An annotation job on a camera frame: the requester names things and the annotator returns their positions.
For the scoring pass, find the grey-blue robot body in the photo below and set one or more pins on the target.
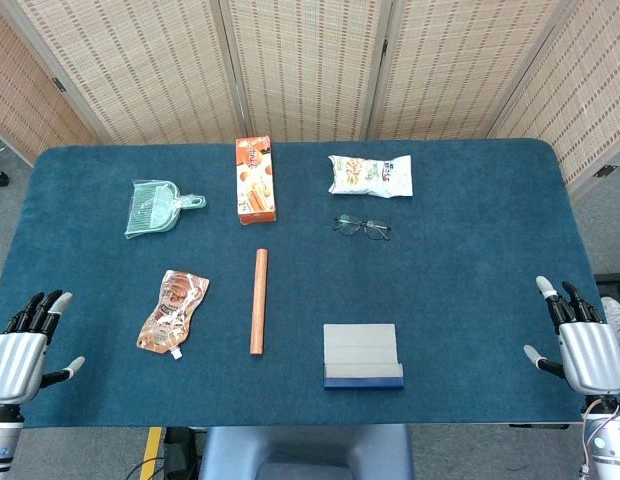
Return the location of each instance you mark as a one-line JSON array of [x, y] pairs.
[[305, 450]]

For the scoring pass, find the wooden rolling pin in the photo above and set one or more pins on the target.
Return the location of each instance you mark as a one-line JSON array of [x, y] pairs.
[[259, 300]]

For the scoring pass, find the grey and blue box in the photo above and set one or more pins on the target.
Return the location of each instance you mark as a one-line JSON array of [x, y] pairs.
[[362, 350]]

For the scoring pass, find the white shoe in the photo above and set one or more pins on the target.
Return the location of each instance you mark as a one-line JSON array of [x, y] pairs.
[[617, 315]]

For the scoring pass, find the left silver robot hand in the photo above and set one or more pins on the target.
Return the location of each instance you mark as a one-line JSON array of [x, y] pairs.
[[12, 360]]

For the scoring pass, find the black eyeglasses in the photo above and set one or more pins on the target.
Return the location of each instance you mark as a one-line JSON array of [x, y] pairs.
[[363, 225]]

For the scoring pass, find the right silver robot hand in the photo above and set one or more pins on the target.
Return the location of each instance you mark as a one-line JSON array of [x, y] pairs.
[[592, 355]]

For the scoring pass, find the white snack bag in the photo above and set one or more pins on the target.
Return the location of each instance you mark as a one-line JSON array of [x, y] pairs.
[[370, 175]]

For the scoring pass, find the yellow floor tape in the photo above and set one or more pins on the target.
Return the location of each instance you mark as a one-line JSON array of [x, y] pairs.
[[151, 452]]

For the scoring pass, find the black chair base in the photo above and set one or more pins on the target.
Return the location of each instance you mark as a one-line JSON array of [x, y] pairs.
[[0, 177]]

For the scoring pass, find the orange snack box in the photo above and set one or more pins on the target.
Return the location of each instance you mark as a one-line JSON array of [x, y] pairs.
[[255, 185]]

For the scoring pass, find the bamboo folding screen panel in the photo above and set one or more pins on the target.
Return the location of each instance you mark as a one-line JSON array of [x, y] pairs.
[[20, 100], [455, 65], [590, 90], [310, 65], [140, 65]]

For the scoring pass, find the mint green plastic dustpan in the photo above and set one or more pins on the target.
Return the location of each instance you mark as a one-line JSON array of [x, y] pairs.
[[150, 210]]

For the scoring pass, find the brown spout drink pouch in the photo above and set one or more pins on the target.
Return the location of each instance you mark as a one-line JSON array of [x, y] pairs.
[[170, 315]]

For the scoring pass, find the blue table cloth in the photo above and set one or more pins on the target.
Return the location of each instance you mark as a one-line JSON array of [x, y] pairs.
[[465, 300]]

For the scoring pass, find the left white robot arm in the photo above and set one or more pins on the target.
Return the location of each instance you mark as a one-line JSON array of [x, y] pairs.
[[2, 440]]

